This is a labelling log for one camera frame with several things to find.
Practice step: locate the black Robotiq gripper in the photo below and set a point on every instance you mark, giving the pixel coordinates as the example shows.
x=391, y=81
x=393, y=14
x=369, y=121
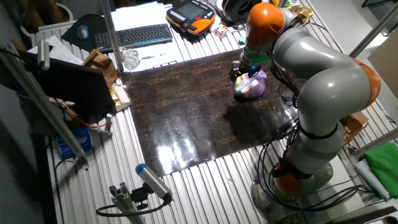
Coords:
x=245, y=68

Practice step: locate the purple plastic bag of things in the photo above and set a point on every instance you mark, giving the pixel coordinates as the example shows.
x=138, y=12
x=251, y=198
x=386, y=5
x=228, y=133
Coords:
x=252, y=88

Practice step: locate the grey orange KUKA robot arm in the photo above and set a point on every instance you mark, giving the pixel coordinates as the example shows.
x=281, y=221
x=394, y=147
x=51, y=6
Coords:
x=326, y=87

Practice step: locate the crumpled clear plastic bag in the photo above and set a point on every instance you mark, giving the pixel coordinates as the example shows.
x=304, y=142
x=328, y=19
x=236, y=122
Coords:
x=131, y=59

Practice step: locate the small green block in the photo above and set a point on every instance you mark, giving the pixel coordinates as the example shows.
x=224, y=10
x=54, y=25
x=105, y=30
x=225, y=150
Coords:
x=242, y=40

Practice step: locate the Rubik's cube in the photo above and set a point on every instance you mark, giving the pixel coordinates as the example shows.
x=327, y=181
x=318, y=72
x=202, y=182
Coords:
x=221, y=31

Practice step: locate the white egg-shaped object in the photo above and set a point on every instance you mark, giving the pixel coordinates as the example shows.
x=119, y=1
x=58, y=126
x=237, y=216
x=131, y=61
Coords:
x=214, y=28

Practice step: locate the dark brown marble-pattern mat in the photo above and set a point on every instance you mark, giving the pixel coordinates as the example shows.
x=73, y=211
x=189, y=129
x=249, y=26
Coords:
x=186, y=109

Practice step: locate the orange black teach pendant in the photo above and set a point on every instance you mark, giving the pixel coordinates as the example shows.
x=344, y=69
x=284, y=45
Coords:
x=191, y=15

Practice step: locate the gold metallic object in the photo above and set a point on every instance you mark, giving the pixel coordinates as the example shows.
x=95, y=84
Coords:
x=303, y=13

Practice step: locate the silver pen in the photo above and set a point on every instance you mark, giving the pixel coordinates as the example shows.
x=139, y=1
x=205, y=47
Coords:
x=149, y=57

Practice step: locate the black computer keyboard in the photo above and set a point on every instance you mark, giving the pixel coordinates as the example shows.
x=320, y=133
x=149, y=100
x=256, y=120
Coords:
x=136, y=35

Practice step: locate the white paper sheet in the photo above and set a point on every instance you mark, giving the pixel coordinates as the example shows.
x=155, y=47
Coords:
x=140, y=14

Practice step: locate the small brown cardboard box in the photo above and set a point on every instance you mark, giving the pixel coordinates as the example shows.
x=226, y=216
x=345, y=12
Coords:
x=353, y=124

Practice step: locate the gold foil box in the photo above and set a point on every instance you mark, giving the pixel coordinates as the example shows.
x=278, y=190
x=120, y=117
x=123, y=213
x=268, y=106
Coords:
x=117, y=99

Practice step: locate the open brown cardboard box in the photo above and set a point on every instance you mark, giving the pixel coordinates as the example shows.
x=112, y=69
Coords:
x=101, y=63

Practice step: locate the black mouse pad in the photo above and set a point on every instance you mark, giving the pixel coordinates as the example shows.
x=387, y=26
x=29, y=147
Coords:
x=93, y=23

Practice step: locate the white rolled sheet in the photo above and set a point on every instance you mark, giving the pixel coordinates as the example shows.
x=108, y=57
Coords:
x=371, y=179

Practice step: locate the green cloth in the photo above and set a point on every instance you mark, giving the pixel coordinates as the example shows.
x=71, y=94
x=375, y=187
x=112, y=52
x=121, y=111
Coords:
x=384, y=165

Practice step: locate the black laptop screen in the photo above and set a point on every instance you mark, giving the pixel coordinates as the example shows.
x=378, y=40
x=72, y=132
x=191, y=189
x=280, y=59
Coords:
x=71, y=84

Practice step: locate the short aluminium profile stand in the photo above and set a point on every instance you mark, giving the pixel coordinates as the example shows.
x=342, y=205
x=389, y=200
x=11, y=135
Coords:
x=124, y=202

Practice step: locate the blue tissue pack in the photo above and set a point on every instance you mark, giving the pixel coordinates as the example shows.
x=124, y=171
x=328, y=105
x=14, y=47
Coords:
x=76, y=141

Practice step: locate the stack of white papers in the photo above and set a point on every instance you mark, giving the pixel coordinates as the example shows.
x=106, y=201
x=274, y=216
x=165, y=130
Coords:
x=59, y=51

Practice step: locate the upright aluminium frame post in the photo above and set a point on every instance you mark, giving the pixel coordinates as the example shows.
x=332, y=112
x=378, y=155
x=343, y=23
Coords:
x=111, y=34

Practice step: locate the slanted grey metal post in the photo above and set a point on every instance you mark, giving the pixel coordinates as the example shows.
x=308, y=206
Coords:
x=374, y=31

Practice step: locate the silver camera with blue end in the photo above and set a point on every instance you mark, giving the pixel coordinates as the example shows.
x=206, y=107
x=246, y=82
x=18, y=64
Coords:
x=153, y=181

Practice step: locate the grey metal rail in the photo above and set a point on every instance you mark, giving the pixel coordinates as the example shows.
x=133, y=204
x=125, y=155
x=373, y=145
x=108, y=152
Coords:
x=376, y=141

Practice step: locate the silver camera on rail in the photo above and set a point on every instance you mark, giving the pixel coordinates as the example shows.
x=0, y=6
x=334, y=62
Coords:
x=43, y=54

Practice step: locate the slanted aluminium frame rail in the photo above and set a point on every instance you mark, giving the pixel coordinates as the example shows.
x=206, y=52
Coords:
x=40, y=99

